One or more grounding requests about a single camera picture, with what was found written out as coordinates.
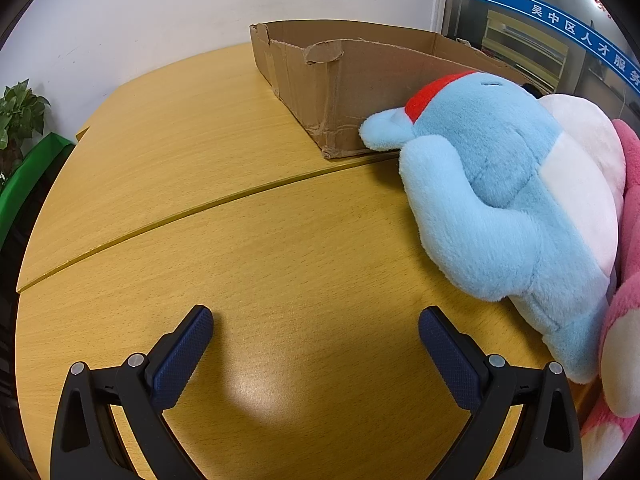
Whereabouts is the green potted plant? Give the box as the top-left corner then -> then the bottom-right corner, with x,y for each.
0,80 -> 51,181

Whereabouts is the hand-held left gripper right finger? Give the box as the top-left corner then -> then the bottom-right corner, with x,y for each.
419,306 -> 585,480

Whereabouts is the brown cardboard box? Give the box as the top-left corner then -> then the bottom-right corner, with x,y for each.
249,21 -> 531,161

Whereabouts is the light blue plush toy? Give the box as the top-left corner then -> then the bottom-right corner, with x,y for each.
359,71 -> 621,385

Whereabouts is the wooden shelf behind glass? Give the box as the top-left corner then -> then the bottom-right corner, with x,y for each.
482,9 -> 571,92

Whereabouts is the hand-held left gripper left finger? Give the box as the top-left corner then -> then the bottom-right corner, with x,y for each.
50,304 -> 215,480

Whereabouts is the pink plush toy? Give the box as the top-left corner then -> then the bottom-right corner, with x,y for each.
580,119 -> 640,480

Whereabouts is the white plush toy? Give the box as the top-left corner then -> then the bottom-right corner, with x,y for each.
540,94 -> 628,211

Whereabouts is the green bench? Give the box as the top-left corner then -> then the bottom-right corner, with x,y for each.
0,132 -> 76,251

